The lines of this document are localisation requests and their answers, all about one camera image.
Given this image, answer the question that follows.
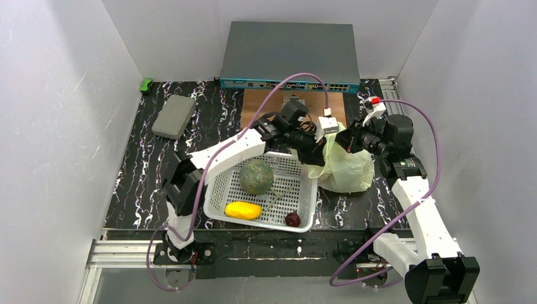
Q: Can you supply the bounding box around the grey rectangular case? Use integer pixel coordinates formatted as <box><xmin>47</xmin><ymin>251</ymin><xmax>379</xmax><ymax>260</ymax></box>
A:
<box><xmin>151</xmin><ymin>95</ymin><xmax>196</xmax><ymax>140</ymax></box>

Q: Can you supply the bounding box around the yellow fake mango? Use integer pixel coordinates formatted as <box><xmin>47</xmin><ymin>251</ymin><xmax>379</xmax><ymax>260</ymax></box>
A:
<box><xmin>225</xmin><ymin>201</ymin><xmax>262</xmax><ymax>220</ymax></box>

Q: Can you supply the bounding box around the light green plastic bag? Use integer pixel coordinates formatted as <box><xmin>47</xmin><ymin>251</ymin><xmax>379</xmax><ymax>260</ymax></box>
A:
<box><xmin>307</xmin><ymin>134</ymin><xmax>375</xmax><ymax>193</ymax></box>

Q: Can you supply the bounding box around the small metal bracket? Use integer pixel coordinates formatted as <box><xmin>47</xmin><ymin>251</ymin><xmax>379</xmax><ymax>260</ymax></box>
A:
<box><xmin>282</xmin><ymin>95</ymin><xmax>308</xmax><ymax>112</ymax></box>

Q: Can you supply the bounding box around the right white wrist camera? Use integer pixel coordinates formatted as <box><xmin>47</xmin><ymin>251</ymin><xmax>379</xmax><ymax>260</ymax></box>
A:
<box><xmin>360</xmin><ymin>96</ymin><xmax>386</xmax><ymax>127</ymax></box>

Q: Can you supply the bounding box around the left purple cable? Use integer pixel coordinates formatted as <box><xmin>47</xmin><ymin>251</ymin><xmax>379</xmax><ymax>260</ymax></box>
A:
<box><xmin>146</xmin><ymin>72</ymin><xmax>332</xmax><ymax>292</ymax></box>

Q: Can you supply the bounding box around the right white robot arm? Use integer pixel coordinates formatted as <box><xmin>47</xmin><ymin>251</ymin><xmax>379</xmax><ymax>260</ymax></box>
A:
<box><xmin>329</xmin><ymin>114</ymin><xmax>480</xmax><ymax>303</ymax></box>

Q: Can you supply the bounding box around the green black small tool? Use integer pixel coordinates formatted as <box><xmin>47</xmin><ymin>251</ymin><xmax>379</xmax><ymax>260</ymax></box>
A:
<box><xmin>139</xmin><ymin>78</ymin><xmax>153</xmax><ymax>94</ymax></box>

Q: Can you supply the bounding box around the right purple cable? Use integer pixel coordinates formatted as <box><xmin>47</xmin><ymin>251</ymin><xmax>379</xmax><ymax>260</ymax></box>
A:
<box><xmin>329</xmin><ymin>99</ymin><xmax>442</xmax><ymax>288</ymax></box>

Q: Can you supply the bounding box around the green fake melon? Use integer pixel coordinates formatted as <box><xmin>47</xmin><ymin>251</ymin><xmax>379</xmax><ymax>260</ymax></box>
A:
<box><xmin>239</xmin><ymin>159</ymin><xmax>274</xmax><ymax>195</ymax></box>

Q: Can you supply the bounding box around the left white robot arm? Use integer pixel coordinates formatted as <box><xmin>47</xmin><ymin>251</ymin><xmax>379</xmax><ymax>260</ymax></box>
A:
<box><xmin>161</xmin><ymin>101</ymin><xmax>326</xmax><ymax>250</ymax></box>

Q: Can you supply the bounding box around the dark red fake fruit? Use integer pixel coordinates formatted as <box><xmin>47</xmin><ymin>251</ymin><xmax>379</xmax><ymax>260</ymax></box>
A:
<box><xmin>284</xmin><ymin>212</ymin><xmax>301</xmax><ymax>227</ymax></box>

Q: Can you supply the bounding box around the purple cable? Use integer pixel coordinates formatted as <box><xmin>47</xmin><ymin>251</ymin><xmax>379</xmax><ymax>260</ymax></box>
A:
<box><xmin>329</xmin><ymin>99</ymin><xmax>442</xmax><ymax>288</ymax></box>
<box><xmin>146</xmin><ymin>72</ymin><xmax>332</xmax><ymax>292</ymax></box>

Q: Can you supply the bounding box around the black base frame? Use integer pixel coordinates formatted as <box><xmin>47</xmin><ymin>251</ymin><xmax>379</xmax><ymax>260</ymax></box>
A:
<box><xmin>150</xmin><ymin>228</ymin><xmax>377</xmax><ymax>279</ymax></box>

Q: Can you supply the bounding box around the brown wooden board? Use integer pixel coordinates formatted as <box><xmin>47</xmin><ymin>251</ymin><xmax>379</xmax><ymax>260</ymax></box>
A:
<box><xmin>240</xmin><ymin>89</ymin><xmax>347</xmax><ymax>130</ymax></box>

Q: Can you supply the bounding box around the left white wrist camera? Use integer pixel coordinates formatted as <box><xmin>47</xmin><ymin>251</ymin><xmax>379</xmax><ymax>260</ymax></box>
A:
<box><xmin>315</xmin><ymin>108</ymin><xmax>339</xmax><ymax>143</ymax></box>

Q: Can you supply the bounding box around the grey network switch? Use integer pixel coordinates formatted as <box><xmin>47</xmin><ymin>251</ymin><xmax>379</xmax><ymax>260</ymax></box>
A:
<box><xmin>218</xmin><ymin>21</ymin><xmax>360</xmax><ymax>93</ymax></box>

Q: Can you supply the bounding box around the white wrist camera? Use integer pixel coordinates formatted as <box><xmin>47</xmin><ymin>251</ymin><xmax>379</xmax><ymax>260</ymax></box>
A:
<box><xmin>360</xmin><ymin>96</ymin><xmax>386</xmax><ymax>127</ymax></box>
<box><xmin>315</xmin><ymin>108</ymin><xmax>339</xmax><ymax>143</ymax></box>

